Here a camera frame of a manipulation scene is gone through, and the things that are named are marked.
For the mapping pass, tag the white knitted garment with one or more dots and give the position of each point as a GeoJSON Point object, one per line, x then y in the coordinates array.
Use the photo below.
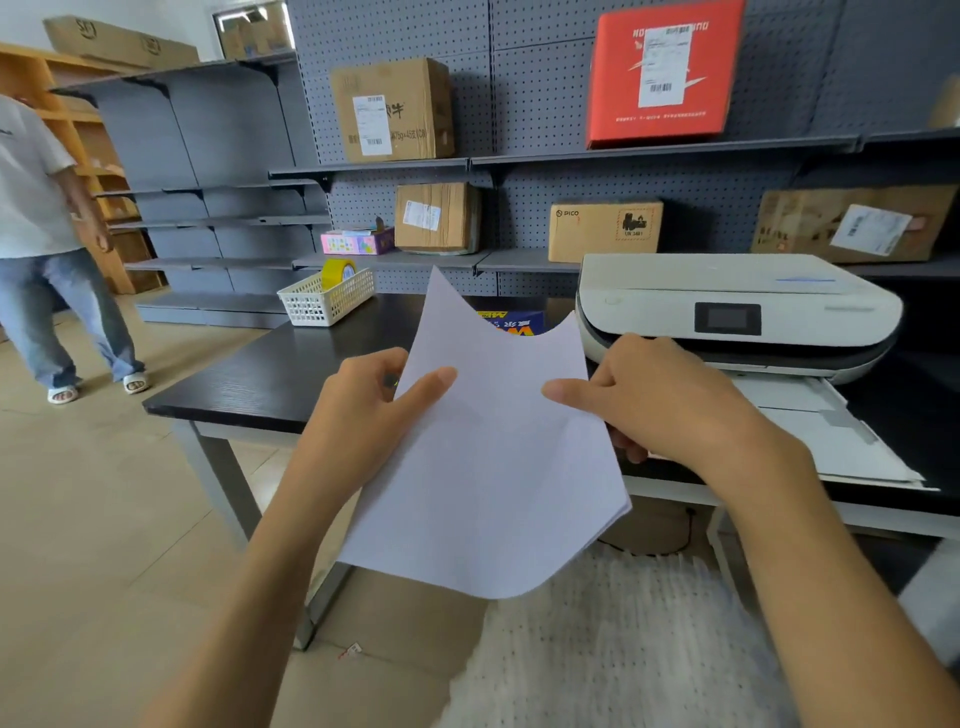
{"type": "Point", "coordinates": [615, 645]}

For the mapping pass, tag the blue paper packet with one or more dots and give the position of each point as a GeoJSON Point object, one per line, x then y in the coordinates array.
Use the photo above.
{"type": "Point", "coordinates": [517, 322]}

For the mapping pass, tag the taped cardboard box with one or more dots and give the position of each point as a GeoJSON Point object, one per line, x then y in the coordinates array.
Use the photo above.
{"type": "Point", "coordinates": [435, 217]}

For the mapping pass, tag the grey pegboard shelf unit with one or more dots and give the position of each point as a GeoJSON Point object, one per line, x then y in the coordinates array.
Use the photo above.
{"type": "Point", "coordinates": [540, 97]}

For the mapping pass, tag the grey metal shelf unit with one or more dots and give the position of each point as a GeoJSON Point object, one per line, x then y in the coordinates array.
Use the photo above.
{"type": "Point", "coordinates": [210, 150]}

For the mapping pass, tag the red box with white label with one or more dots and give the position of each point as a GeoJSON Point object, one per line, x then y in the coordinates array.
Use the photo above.
{"type": "Point", "coordinates": [660, 75]}

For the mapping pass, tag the white plastic mesh basket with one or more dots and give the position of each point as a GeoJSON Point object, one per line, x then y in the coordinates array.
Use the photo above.
{"type": "Point", "coordinates": [322, 300]}

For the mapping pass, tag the wooden shelf unit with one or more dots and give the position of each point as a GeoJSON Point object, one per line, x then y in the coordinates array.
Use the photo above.
{"type": "Point", "coordinates": [82, 127]}

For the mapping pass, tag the person's right forearm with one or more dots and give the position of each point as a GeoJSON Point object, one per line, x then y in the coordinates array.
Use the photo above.
{"type": "Point", "coordinates": [832, 592]}

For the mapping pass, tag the white and black printer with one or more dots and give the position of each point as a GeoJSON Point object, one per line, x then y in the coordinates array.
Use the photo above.
{"type": "Point", "coordinates": [735, 300]}

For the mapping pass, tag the yellow tape roll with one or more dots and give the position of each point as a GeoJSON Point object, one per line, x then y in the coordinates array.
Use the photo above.
{"type": "Point", "coordinates": [337, 274]}

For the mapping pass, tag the large cardboard box white label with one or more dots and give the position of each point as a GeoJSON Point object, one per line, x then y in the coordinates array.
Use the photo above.
{"type": "Point", "coordinates": [397, 109]}

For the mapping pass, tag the long flat cardboard box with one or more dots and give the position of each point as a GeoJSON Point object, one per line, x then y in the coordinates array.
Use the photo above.
{"type": "Point", "coordinates": [112, 43]}

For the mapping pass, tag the white paper sheets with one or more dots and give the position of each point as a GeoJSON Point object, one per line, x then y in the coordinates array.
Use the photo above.
{"type": "Point", "coordinates": [487, 465]}

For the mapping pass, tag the black table with grey frame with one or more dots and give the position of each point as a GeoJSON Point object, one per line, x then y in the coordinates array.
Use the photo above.
{"type": "Point", "coordinates": [262, 367]}

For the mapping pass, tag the small cardboard box black print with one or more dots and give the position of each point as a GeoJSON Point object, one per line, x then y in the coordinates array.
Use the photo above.
{"type": "Point", "coordinates": [600, 232]}

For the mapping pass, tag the person's right hand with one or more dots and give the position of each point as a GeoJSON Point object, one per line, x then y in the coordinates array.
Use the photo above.
{"type": "Point", "coordinates": [667, 405]}

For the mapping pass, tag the wide flat cardboard box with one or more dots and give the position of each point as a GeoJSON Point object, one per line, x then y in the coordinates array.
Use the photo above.
{"type": "Point", "coordinates": [802, 225]}

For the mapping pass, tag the person's left thumb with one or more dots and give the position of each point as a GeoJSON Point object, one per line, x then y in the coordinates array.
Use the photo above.
{"type": "Point", "coordinates": [427, 390]}

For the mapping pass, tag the pink patterned box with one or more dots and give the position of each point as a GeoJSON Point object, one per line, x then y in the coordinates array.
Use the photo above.
{"type": "Point", "coordinates": [356, 241]}

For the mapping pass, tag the person's right thumb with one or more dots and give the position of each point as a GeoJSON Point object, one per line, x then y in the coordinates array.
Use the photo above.
{"type": "Point", "coordinates": [577, 397]}

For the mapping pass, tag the plain cardboard box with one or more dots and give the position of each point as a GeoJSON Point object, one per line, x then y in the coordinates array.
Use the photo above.
{"type": "Point", "coordinates": [946, 105]}

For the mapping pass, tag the person's left forearm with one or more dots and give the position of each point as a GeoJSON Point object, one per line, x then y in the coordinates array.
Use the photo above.
{"type": "Point", "coordinates": [255, 600]}

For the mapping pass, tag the white printer paper tray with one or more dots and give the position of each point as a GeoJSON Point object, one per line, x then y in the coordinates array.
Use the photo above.
{"type": "Point", "coordinates": [832, 427]}

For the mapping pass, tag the cardboard boxes behind window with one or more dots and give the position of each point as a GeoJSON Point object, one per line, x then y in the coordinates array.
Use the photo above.
{"type": "Point", "coordinates": [255, 34]}

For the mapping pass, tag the person's left hand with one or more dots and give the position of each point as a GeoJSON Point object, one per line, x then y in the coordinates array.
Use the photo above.
{"type": "Point", "coordinates": [345, 427]}

